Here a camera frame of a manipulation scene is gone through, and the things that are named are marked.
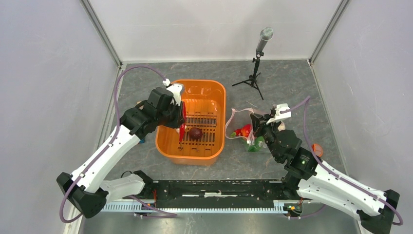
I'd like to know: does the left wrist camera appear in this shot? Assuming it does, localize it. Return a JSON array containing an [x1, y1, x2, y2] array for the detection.
[[166, 83, 185, 106]]

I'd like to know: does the green toy bok choy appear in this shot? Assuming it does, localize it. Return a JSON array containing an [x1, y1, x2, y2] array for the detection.
[[243, 136, 267, 153]]

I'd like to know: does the orange plastic basket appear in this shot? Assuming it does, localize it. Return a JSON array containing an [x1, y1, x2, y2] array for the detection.
[[156, 79, 226, 166]]

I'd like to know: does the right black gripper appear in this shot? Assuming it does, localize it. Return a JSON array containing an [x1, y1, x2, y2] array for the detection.
[[250, 113, 282, 162]]

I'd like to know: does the dark purple toy plum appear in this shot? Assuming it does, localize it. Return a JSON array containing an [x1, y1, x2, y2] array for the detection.
[[188, 127, 204, 141]]

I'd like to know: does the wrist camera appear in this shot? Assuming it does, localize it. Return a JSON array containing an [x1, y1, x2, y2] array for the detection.
[[166, 83, 185, 106], [265, 103, 291, 125]]

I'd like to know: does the silver microphone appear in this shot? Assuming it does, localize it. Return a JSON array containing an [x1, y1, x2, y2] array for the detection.
[[256, 27, 274, 56]]

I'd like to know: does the red toy chili pepper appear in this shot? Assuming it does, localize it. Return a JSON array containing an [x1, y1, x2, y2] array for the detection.
[[230, 128, 243, 138]]

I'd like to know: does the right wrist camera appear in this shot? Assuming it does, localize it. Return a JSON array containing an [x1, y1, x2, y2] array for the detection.
[[265, 103, 291, 125]]

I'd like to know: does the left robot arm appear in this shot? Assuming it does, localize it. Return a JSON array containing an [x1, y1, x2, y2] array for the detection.
[[56, 83, 185, 218]]

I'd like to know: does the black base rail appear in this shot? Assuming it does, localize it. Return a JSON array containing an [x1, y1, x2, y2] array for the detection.
[[136, 179, 301, 209]]

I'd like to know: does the black tripod stand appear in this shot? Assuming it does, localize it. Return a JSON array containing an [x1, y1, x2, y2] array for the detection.
[[232, 52, 264, 100]]

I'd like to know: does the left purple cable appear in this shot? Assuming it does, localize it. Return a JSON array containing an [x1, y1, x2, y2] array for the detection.
[[59, 65, 170, 224]]

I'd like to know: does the red toy tomato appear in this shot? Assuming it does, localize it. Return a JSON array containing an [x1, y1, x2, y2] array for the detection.
[[240, 124, 252, 137]]

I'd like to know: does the clear polka dot zip bag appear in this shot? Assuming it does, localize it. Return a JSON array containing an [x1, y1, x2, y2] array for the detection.
[[225, 108, 263, 149]]

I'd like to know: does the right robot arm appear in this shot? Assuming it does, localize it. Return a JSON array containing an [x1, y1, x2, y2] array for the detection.
[[250, 114, 400, 234]]

